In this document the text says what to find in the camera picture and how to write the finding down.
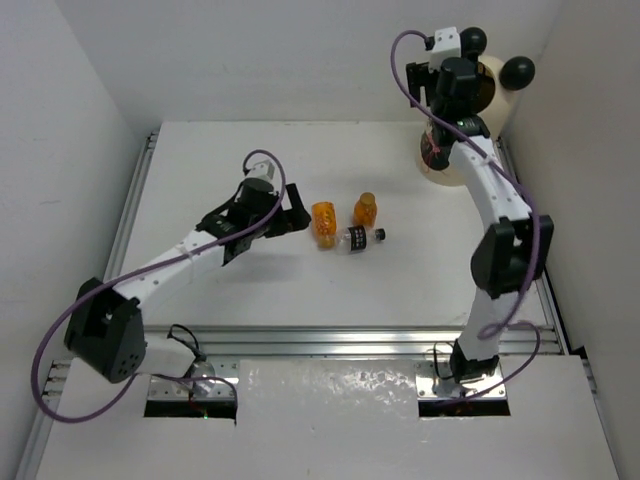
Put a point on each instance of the orange fruit label bottle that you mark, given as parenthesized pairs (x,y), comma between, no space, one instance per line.
(324,224)

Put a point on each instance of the white foam block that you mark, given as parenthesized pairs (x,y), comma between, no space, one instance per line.
(330,390)

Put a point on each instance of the right aluminium side rail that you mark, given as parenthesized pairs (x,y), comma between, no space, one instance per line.
(540,308)

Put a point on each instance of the orange bottle with gold cap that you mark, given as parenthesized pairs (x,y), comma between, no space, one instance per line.
(365,210)

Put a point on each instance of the cream panda bin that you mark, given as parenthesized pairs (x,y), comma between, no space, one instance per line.
(495,100)

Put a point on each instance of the aluminium table rail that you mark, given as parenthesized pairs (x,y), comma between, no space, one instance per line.
(317,342)

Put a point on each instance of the left aluminium side rail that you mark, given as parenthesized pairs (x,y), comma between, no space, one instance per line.
(131,205)

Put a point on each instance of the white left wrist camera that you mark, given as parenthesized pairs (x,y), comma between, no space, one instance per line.
(263,170)

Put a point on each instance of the aluminium side rail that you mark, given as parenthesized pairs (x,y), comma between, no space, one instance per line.
(131,205)
(540,308)

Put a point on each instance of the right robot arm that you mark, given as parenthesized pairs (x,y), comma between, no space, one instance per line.
(516,240)

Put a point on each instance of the clear bottle black label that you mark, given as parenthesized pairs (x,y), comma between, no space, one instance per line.
(357,239)

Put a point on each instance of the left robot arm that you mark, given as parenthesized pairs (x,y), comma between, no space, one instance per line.
(107,330)

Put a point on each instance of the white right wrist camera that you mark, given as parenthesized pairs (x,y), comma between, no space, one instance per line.
(447,44)

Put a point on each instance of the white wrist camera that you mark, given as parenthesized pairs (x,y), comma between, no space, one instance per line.
(263,170)
(447,44)

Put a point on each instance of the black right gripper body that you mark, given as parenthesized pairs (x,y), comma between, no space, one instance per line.
(418,74)

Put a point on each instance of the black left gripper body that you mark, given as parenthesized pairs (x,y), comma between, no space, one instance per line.
(282,215)

